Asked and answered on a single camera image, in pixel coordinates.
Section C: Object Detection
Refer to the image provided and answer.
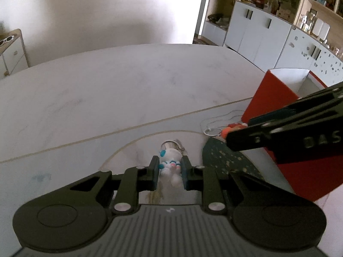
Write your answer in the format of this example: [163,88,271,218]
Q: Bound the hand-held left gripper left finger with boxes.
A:
[70,156,161,215]

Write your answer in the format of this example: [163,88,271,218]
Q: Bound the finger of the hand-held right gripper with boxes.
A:
[226,119,298,152]
[248,82,343,126]

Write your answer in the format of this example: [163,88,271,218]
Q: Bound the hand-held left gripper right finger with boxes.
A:
[181,157,272,215]

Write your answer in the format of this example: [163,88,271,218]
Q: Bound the red cardboard box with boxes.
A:
[241,68,343,203]

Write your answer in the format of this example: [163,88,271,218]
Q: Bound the white astronaut keychain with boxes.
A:
[158,139,188,190]

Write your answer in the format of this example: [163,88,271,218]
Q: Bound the orange keychain toy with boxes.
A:
[201,111,248,138]

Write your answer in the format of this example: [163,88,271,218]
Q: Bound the dark blue speckled placemat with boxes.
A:
[201,136,265,188]

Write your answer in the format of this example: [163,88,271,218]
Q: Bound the dark patterned doormat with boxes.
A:
[193,33,218,46]

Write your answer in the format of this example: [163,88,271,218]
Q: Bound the white canister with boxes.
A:
[313,19,331,40]

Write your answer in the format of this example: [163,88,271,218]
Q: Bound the glass jar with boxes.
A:
[300,9,317,32]

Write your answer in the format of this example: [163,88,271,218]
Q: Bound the shoes in cabinet niche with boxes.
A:
[207,13,230,25]

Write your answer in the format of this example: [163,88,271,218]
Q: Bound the white wooden sideboard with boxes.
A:
[0,28,30,80]

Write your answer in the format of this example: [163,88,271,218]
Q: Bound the white wall cabinet unit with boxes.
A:
[198,0,343,87]

